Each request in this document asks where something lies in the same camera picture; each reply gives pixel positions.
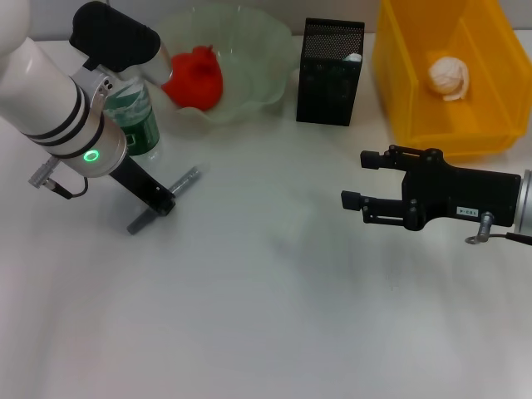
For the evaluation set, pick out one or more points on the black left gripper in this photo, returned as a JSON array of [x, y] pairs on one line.
[[137, 178]]

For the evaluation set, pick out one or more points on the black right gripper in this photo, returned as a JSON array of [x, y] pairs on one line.
[[465, 195]]

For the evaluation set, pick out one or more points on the grey marker pen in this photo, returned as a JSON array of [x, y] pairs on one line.
[[187, 180]]

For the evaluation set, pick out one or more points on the clear green-label water bottle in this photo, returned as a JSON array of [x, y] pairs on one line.
[[137, 120]]

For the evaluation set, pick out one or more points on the green utility knife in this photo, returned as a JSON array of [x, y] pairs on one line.
[[354, 57]]

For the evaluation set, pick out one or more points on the red-orange fruit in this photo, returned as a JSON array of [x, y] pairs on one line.
[[199, 83]]

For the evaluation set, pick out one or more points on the white paper ball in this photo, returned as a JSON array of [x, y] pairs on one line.
[[446, 79]]

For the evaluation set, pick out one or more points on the black mesh pen holder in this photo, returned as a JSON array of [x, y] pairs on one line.
[[328, 87]]

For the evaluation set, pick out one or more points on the translucent green fruit bowl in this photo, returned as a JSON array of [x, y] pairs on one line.
[[253, 62]]

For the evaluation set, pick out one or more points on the yellow plastic bin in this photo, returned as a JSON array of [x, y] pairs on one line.
[[399, 83]]

